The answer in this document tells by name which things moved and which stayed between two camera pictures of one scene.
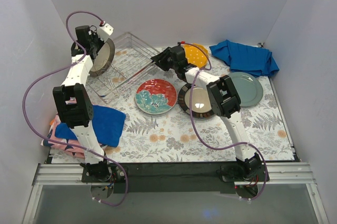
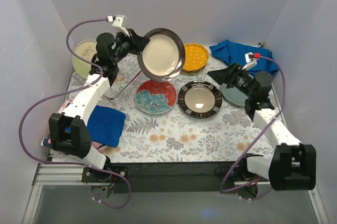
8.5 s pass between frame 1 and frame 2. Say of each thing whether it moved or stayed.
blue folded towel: stayed
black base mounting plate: stayed
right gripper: moved
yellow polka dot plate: stayed
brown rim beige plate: moved
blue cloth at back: stayed
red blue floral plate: stayed
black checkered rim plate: stayed
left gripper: moved
